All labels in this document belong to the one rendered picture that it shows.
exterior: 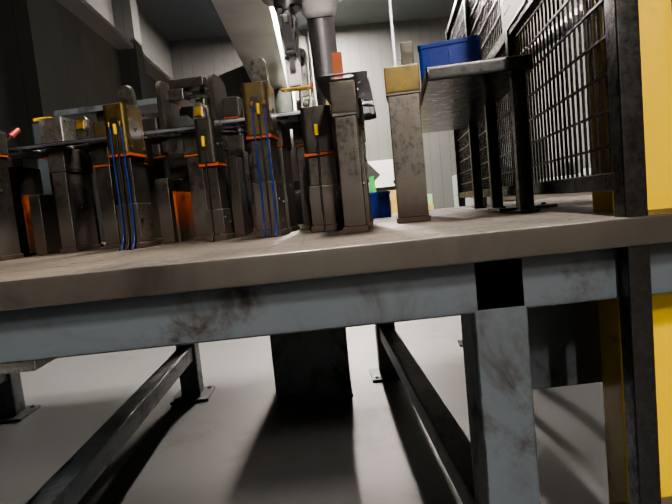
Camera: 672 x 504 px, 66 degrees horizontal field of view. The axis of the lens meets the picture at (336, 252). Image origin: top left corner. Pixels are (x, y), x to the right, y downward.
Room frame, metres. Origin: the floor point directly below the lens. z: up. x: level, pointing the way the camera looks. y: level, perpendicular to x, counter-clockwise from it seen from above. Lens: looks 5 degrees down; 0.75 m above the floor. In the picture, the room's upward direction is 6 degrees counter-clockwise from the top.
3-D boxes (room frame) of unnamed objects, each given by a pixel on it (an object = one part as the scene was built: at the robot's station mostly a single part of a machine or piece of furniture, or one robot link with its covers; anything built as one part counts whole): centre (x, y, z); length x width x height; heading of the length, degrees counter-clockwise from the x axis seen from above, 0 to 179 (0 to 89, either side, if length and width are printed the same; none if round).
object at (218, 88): (1.67, 0.40, 0.95); 0.18 x 0.13 x 0.49; 83
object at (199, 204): (1.46, 0.35, 0.84); 0.12 x 0.05 x 0.29; 173
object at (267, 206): (1.21, 0.14, 0.87); 0.12 x 0.07 x 0.35; 173
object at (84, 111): (1.84, 0.71, 1.16); 0.37 x 0.14 x 0.02; 83
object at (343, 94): (1.03, -0.04, 0.84); 0.05 x 0.05 x 0.29; 83
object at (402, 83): (1.26, -0.19, 0.88); 0.08 x 0.08 x 0.36; 83
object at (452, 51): (1.56, -0.39, 1.10); 0.30 x 0.17 x 0.13; 163
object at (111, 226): (1.49, 0.60, 0.84); 0.12 x 0.05 x 0.29; 173
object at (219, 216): (1.27, 0.28, 0.84); 0.10 x 0.05 x 0.29; 173
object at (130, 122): (1.29, 0.49, 0.87); 0.12 x 0.07 x 0.35; 173
